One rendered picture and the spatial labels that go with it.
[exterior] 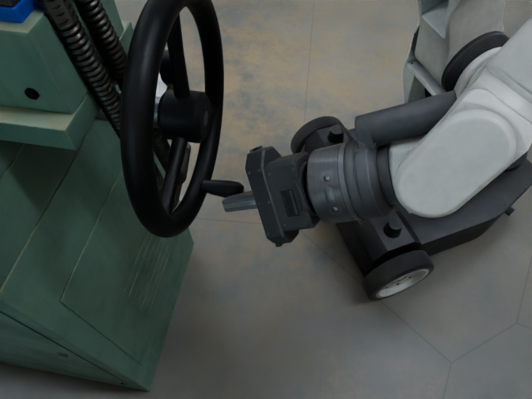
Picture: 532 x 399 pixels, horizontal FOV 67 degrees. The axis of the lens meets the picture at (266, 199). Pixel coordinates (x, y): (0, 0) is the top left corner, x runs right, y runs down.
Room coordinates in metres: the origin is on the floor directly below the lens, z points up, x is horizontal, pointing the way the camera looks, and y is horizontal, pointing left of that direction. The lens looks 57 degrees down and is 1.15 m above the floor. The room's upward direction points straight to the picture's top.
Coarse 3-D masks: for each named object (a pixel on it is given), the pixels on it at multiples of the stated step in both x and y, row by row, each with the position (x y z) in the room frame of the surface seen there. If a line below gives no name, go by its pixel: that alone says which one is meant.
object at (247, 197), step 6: (246, 192) 0.29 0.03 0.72; (252, 192) 0.29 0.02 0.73; (228, 198) 0.29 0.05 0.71; (234, 198) 0.28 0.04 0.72; (240, 198) 0.28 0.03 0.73; (246, 198) 0.27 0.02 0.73; (252, 198) 0.27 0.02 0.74; (222, 204) 0.28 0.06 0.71; (228, 204) 0.28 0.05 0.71; (234, 204) 0.28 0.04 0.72
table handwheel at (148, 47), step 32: (160, 0) 0.34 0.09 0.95; (192, 0) 0.39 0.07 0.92; (160, 32) 0.30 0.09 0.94; (128, 64) 0.27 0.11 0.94; (160, 64) 0.29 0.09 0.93; (128, 96) 0.25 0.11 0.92; (192, 96) 0.34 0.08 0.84; (128, 128) 0.23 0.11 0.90; (160, 128) 0.32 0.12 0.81; (192, 128) 0.31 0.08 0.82; (128, 160) 0.22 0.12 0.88; (128, 192) 0.21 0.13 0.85; (192, 192) 0.31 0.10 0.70; (160, 224) 0.20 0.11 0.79
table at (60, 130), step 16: (128, 32) 0.42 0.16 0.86; (128, 48) 0.41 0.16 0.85; (112, 80) 0.36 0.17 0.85; (0, 112) 0.29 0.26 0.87; (16, 112) 0.29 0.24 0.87; (32, 112) 0.29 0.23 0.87; (48, 112) 0.29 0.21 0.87; (80, 112) 0.29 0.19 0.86; (96, 112) 0.31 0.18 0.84; (0, 128) 0.27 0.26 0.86; (16, 128) 0.27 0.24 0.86; (32, 128) 0.27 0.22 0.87; (48, 128) 0.27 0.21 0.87; (64, 128) 0.26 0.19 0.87; (80, 128) 0.28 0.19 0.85; (48, 144) 0.27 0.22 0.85; (64, 144) 0.26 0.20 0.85
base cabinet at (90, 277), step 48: (96, 144) 0.41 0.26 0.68; (96, 192) 0.36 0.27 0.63; (48, 240) 0.25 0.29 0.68; (96, 240) 0.30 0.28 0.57; (144, 240) 0.39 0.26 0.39; (192, 240) 0.59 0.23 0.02; (48, 288) 0.20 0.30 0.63; (96, 288) 0.24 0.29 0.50; (144, 288) 0.32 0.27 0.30; (0, 336) 0.18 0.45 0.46; (48, 336) 0.16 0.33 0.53; (96, 336) 0.18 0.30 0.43; (144, 336) 0.25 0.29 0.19; (144, 384) 0.16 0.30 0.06
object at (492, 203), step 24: (312, 144) 0.84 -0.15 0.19; (528, 168) 0.76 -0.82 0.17; (480, 192) 0.67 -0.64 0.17; (504, 192) 0.67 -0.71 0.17; (408, 216) 0.59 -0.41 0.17; (456, 216) 0.59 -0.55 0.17; (480, 216) 0.59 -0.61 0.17; (360, 240) 0.51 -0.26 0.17; (384, 240) 0.49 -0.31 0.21; (408, 240) 0.49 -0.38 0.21; (432, 240) 0.51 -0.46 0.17; (456, 240) 0.55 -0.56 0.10; (360, 264) 0.48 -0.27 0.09
